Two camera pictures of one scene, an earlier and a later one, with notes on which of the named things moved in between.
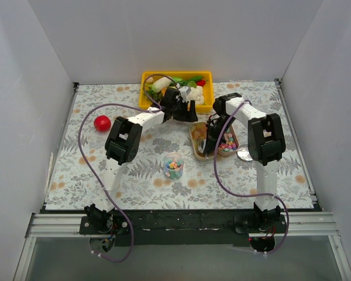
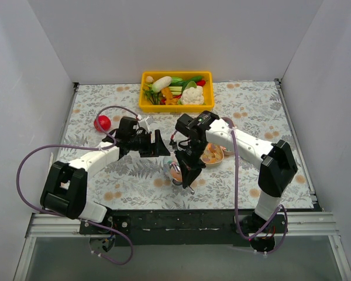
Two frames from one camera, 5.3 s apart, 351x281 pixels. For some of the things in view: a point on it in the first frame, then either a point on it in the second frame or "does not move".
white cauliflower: [196, 94] does not move
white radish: [161, 84] does not move
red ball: [102, 123] does not move
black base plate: [182, 228] does not move
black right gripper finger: [209, 146] -> [187, 172]
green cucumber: [195, 79] does not move
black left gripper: [186, 113] -> [151, 143]
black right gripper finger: [214, 141] -> [193, 175]
